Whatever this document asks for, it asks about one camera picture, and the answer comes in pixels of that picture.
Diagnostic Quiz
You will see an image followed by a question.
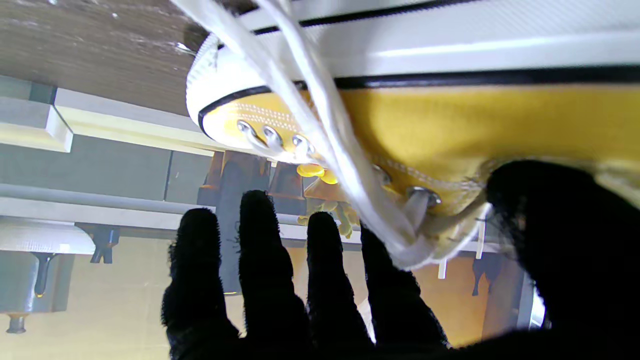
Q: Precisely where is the grey metal pitcher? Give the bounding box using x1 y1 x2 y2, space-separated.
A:
0 250 76 335

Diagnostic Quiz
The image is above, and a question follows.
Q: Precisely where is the white shallow bowl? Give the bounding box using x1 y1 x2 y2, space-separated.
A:
0 217 97 256

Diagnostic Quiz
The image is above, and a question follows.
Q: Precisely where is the yellow canvas sneaker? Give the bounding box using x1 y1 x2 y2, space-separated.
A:
186 0 640 271

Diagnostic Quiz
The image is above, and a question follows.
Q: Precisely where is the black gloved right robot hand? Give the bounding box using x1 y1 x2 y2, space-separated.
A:
161 160 640 360

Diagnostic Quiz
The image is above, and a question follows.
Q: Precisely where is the tall black cylindrical container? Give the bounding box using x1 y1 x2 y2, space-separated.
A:
215 160 262 296

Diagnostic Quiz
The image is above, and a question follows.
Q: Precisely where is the short white slanted strip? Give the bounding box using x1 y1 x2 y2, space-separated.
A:
475 215 489 261

